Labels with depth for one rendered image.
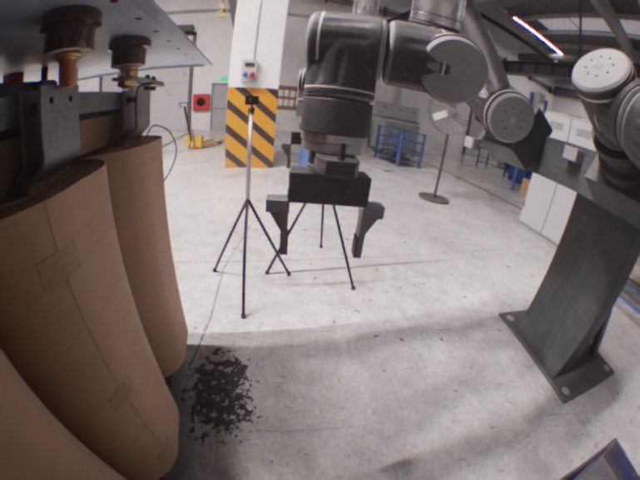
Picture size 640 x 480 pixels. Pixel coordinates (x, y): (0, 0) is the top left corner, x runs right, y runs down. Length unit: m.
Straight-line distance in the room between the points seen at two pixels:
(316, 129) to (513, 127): 0.83
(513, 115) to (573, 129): 3.58
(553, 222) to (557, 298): 2.72
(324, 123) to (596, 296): 1.72
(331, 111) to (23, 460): 0.59
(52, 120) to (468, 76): 0.63
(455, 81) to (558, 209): 4.24
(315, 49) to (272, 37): 5.05
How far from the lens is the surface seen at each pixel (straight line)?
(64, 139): 0.56
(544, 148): 1.55
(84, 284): 0.54
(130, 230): 0.86
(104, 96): 0.81
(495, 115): 1.06
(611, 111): 0.82
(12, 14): 0.53
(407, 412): 1.45
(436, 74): 0.43
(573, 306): 1.95
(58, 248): 0.49
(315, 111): 0.41
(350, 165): 0.37
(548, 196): 4.69
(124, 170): 0.82
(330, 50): 0.41
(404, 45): 0.42
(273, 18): 5.56
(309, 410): 1.35
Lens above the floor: 1.18
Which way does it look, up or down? 26 degrees down
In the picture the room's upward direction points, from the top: 7 degrees clockwise
